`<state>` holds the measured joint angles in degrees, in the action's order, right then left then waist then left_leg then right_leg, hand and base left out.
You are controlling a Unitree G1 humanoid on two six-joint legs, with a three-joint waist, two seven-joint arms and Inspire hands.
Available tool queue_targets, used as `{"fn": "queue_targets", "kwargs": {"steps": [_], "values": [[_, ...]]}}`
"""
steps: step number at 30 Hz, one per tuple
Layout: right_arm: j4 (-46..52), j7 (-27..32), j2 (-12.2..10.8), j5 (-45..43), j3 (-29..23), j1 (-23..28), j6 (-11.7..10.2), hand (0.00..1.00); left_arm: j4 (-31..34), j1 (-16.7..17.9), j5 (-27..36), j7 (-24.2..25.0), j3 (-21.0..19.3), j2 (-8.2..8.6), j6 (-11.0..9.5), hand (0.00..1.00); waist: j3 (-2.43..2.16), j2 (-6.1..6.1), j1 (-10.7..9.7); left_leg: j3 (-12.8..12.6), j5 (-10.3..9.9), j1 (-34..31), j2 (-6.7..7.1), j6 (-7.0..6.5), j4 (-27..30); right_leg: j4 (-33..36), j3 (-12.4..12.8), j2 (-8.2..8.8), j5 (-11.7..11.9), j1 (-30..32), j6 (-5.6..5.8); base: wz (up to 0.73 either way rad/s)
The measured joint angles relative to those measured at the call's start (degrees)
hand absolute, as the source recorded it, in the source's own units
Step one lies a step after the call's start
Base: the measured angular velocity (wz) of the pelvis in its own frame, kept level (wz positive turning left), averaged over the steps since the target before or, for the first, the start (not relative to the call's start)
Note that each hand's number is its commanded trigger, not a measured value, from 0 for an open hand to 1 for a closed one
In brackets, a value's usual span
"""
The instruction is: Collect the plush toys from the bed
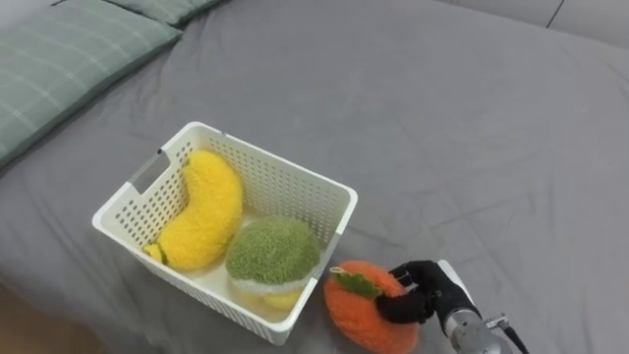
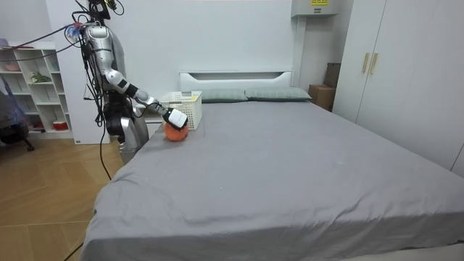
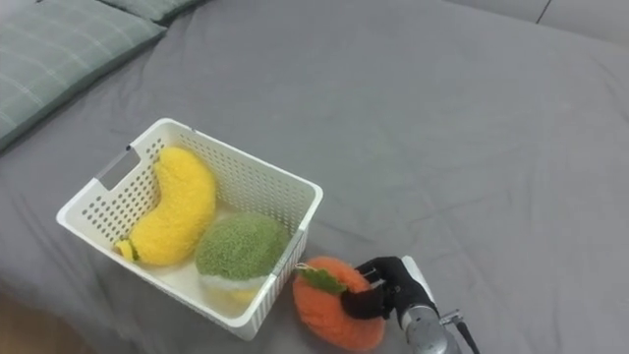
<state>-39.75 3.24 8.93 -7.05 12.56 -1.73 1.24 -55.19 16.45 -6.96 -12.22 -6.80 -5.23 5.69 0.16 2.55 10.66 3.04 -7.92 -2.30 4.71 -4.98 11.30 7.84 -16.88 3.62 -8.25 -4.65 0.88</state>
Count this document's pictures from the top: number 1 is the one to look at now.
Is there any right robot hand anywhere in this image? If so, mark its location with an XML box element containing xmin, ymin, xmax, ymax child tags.
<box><xmin>375</xmin><ymin>259</ymin><xmax>483</xmax><ymax>337</ymax></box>

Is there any orange fruit soft toy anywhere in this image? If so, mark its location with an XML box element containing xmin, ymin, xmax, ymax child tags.
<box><xmin>322</xmin><ymin>260</ymin><xmax>421</xmax><ymax>354</ymax></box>

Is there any grey bed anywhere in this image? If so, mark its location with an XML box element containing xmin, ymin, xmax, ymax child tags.
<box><xmin>0</xmin><ymin>0</ymin><xmax>629</xmax><ymax>354</ymax></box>

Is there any green and yellow soft toy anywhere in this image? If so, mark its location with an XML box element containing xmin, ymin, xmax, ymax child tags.
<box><xmin>224</xmin><ymin>216</ymin><xmax>322</xmax><ymax>312</ymax></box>

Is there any white perforated plastic basket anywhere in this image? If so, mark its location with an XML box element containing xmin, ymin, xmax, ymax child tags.
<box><xmin>91</xmin><ymin>121</ymin><xmax>359</xmax><ymax>347</ymax></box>

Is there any yellow banana soft toy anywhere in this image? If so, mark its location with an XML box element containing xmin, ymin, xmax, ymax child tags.
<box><xmin>143</xmin><ymin>149</ymin><xmax>245</xmax><ymax>272</ymax></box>

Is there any green checked pillow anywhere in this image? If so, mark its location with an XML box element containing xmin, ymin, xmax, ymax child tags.
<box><xmin>0</xmin><ymin>0</ymin><xmax>184</xmax><ymax>169</ymax></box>
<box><xmin>105</xmin><ymin>0</ymin><xmax>227</xmax><ymax>29</ymax></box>

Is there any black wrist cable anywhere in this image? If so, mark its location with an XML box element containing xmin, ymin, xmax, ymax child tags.
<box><xmin>484</xmin><ymin>314</ymin><xmax>532</xmax><ymax>354</ymax></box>

